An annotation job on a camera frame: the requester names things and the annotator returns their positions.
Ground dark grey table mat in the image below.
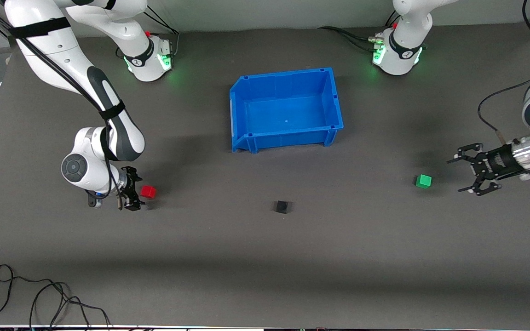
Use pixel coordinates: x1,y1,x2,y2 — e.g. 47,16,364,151
0,18,530,328

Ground blue plastic storage bin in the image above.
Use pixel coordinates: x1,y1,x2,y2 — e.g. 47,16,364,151
229,67,344,154

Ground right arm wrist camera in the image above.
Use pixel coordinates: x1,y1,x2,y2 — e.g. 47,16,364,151
86,189,107,208

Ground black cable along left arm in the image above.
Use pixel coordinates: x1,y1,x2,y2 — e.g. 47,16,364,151
478,0,530,144

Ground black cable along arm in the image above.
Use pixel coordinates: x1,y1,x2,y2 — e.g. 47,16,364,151
0,0,124,211
478,0,530,144

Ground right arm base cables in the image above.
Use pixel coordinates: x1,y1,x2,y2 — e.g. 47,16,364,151
117,7,180,59

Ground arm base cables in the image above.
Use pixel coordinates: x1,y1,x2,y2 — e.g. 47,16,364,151
318,11,401,52
117,7,180,59

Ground black cable along right arm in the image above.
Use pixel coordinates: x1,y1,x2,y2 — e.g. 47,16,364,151
0,0,124,211

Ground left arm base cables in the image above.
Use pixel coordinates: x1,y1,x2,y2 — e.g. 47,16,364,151
318,11,401,52

